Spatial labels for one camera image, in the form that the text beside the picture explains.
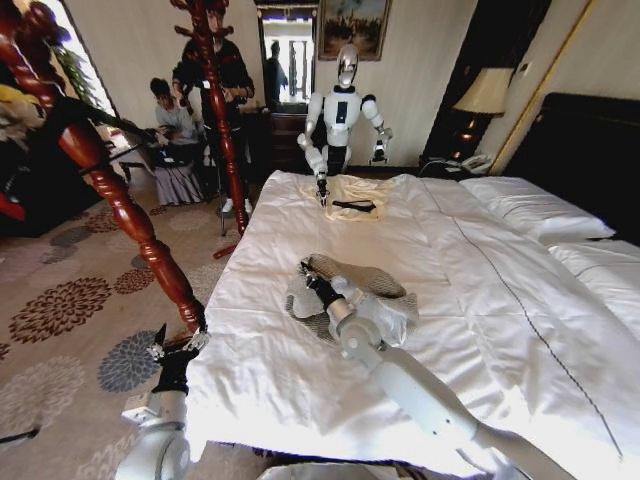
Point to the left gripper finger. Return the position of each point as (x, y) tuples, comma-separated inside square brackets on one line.
[(196, 340), (160, 342)]

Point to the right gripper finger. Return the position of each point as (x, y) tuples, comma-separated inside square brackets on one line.
[(306, 265), (313, 281)]

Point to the grey-beige knitted garment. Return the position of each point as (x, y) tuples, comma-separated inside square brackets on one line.
[(360, 277)]

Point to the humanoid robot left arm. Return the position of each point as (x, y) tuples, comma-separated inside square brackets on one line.
[(375, 115)]

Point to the humanoid robot right arm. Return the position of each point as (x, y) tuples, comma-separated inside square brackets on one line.
[(312, 140)]

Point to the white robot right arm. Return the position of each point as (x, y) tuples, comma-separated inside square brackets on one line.
[(415, 390)]

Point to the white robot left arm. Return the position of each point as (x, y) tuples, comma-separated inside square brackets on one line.
[(160, 440)]

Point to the white bed duvet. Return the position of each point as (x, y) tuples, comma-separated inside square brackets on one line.
[(450, 325)]

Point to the dark bed headboard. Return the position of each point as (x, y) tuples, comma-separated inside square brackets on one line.
[(585, 150)]

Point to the yellow white clothes on rack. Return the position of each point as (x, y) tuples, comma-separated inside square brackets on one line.
[(15, 115)]

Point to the cream garment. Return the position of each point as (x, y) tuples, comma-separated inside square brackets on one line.
[(350, 192)]

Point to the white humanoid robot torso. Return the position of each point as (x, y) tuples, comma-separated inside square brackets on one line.
[(341, 115)]

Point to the dark wooden dresser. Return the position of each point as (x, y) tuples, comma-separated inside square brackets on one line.
[(285, 135)]

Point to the dark nightstand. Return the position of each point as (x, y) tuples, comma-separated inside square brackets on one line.
[(440, 167)]

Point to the white mesh garment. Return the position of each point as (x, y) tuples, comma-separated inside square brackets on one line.
[(395, 315)]

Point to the white desk telephone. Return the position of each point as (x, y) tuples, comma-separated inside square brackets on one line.
[(476, 162)]

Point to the person in mirror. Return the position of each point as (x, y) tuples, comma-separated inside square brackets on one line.
[(276, 72)]

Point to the cream shade table lamp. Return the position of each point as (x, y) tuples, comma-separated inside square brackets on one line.
[(484, 92)]

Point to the framed landscape painting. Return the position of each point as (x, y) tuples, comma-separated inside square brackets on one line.
[(354, 27)]

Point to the large red wooden coat rack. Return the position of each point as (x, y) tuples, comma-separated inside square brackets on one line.
[(120, 210)]

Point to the standing person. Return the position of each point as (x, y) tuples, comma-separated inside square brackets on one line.
[(232, 75)]

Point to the seated person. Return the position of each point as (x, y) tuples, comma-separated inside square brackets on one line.
[(172, 150)]

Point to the white pillow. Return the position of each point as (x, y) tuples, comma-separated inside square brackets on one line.
[(600, 265), (535, 205)]

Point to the white robot front shell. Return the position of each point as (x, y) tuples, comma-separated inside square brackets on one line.
[(360, 472)]

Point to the green plant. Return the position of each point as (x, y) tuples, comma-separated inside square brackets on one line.
[(75, 70)]

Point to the wall mirror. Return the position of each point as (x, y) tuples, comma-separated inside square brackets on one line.
[(300, 60)]

